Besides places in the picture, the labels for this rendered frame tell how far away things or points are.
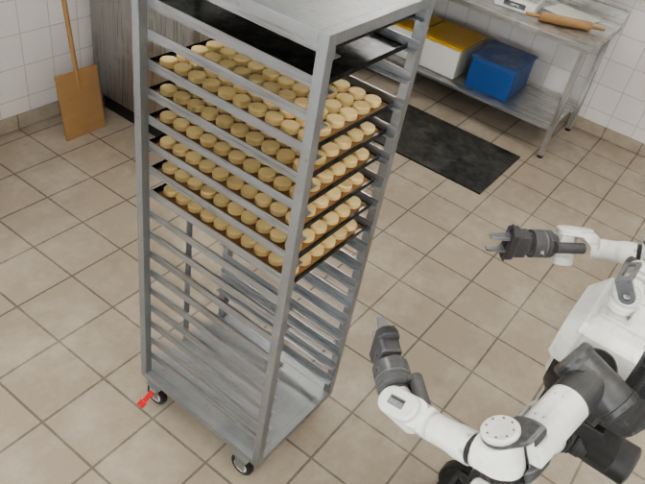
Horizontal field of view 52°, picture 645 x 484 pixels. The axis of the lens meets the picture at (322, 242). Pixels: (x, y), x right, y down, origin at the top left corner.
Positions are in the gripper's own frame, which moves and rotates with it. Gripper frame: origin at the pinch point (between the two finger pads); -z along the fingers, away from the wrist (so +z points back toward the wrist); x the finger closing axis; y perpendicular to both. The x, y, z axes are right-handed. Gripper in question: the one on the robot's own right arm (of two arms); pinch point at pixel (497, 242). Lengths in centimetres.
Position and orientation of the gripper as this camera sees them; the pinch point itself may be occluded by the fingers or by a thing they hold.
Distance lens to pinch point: 210.9
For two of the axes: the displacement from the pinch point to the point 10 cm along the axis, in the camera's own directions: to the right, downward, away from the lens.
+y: 1.4, 6.5, -7.5
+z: 9.8, 0.3, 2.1
